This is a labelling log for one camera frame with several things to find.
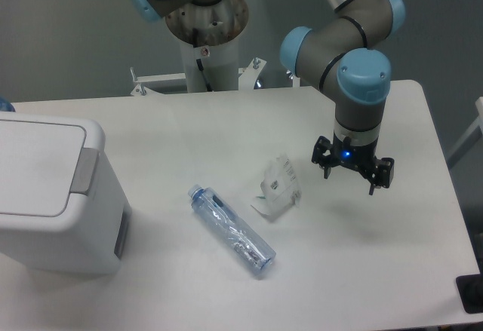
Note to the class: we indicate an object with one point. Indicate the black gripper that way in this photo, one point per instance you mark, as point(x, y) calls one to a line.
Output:
point(361, 159)

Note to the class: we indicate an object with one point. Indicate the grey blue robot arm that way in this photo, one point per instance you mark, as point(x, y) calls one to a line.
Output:
point(340, 61)

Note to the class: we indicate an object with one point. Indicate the white trash can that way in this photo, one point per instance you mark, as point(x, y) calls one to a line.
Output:
point(62, 205)

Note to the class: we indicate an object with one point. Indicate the crumpled white paper carton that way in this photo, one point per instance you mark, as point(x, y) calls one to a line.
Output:
point(280, 189)

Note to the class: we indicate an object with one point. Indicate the clear blue plastic bottle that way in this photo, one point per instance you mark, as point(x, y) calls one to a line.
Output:
point(247, 248)

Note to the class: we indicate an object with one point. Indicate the blue object at left edge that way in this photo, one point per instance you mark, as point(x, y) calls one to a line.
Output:
point(6, 106)

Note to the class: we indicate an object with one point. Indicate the white frame at right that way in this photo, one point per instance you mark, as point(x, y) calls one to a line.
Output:
point(468, 139)

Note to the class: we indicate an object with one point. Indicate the white metal base bracket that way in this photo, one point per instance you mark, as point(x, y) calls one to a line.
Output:
point(199, 79)

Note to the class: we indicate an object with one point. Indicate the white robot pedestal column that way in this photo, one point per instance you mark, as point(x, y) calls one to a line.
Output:
point(209, 34)

